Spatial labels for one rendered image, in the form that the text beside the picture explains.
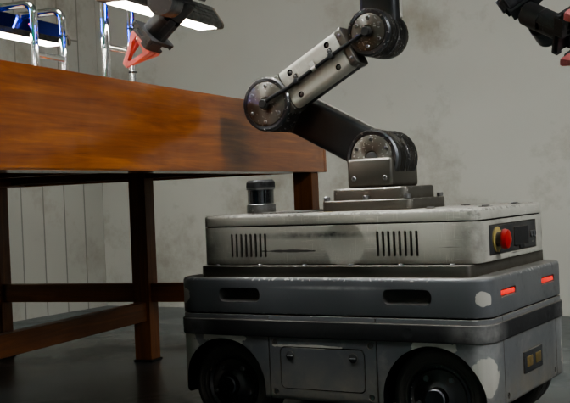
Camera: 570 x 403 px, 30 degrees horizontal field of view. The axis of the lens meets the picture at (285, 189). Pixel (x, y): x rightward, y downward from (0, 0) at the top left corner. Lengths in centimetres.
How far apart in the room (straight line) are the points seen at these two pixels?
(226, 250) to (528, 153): 210
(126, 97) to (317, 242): 50
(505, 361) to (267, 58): 287
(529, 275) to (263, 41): 274
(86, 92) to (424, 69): 255
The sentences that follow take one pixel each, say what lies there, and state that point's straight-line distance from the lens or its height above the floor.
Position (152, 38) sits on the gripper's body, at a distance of 230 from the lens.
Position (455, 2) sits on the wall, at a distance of 441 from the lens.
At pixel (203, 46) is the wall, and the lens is 500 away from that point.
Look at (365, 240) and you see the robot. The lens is 220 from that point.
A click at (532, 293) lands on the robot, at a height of 28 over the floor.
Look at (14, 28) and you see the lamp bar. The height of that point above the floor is 106.
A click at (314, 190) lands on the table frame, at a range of 319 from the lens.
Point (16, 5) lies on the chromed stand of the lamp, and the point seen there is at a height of 111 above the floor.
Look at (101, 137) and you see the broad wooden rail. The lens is 210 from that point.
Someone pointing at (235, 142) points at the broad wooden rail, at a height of 65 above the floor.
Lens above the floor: 52
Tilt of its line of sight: level
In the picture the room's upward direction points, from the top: 2 degrees counter-clockwise
